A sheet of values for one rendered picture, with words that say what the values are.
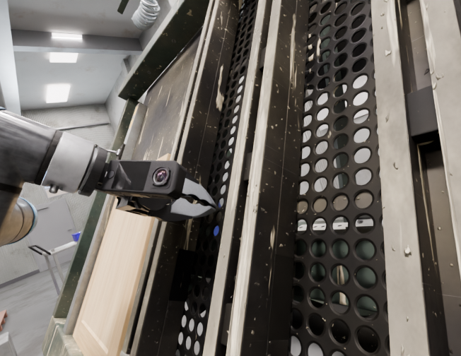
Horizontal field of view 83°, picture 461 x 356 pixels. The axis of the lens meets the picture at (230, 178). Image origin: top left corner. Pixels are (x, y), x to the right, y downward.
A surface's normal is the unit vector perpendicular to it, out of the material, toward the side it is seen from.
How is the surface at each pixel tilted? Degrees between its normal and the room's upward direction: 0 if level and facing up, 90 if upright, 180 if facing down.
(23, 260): 90
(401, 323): 56
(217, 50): 90
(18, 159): 118
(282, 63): 90
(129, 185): 63
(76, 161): 95
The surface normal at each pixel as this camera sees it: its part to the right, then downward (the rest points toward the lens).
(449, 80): -0.77, -0.33
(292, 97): 0.62, -0.18
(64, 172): 0.45, 0.34
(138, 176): -0.33, -0.34
